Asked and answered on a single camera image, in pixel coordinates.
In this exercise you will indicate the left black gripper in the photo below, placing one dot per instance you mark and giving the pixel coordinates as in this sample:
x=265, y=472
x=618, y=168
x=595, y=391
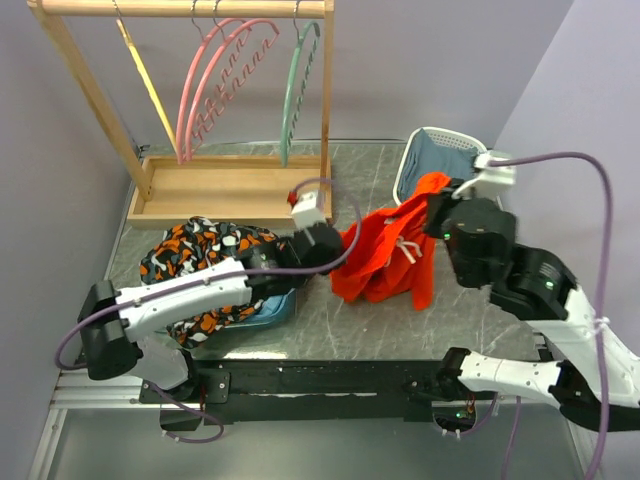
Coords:
x=338, y=251

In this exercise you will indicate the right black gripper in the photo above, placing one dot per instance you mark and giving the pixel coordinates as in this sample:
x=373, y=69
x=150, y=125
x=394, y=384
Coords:
x=438, y=203

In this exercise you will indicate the orange shorts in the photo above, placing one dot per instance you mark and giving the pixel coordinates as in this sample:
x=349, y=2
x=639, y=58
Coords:
x=392, y=254

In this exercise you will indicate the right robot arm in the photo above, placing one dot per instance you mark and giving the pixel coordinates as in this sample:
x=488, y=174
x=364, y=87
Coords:
x=594, y=368

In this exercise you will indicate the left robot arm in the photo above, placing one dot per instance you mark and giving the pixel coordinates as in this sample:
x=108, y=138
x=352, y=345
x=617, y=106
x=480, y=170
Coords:
x=117, y=327

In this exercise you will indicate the light blue shorts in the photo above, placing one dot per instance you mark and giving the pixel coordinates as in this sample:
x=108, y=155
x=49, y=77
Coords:
x=275, y=309

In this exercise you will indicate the patterned camouflage shorts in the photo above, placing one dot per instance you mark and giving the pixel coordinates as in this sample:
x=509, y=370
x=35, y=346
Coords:
x=198, y=244

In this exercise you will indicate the right pink plastic hanger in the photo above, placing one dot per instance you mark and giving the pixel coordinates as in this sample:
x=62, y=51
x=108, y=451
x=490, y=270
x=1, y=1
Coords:
x=224, y=68

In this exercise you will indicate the pink plastic hanger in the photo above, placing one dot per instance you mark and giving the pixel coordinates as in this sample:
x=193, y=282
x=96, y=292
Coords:
x=224, y=68
x=183, y=105

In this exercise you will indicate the left pink plastic hanger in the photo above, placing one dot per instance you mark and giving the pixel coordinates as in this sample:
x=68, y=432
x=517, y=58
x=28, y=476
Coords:
x=183, y=105

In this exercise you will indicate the green plastic hanger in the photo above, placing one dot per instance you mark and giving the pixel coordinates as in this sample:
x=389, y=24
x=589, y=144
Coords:
x=308, y=39

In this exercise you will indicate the yellow plastic hanger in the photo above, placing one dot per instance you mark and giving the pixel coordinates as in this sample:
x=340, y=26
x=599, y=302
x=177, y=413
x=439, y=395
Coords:
x=148, y=83

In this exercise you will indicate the blue-grey cloth in basket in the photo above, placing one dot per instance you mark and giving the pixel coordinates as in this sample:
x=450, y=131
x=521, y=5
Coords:
x=435, y=160

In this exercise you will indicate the white plastic basket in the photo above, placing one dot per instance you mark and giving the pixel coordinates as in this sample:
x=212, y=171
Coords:
x=440, y=135

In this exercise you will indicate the wooden clothes rack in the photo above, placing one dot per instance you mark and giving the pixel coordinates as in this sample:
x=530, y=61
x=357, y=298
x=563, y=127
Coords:
x=247, y=189

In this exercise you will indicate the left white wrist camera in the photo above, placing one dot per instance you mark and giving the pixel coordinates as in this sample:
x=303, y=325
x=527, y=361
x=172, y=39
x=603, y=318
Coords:
x=307, y=209

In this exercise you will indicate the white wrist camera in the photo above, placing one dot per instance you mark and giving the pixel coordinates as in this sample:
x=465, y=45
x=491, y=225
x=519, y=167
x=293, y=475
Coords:
x=492, y=178
x=307, y=209

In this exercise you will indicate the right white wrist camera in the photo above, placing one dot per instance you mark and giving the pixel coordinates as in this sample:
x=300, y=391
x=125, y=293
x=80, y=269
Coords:
x=492, y=178

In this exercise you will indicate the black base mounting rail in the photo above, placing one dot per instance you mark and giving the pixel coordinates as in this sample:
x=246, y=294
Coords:
x=231, y=391

